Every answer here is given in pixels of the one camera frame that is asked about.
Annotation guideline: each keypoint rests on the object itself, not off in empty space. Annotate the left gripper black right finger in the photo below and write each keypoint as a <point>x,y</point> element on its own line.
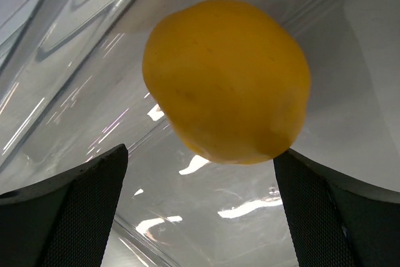
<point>335,219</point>

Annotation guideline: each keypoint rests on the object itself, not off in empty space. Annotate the clear plastic container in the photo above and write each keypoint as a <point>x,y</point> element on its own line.
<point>71,89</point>

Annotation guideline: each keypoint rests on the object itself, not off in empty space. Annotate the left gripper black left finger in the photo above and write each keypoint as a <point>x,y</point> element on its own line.
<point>64,220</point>

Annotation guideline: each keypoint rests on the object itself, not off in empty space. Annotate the orange toy lemon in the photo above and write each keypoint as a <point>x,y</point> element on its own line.
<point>232,82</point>

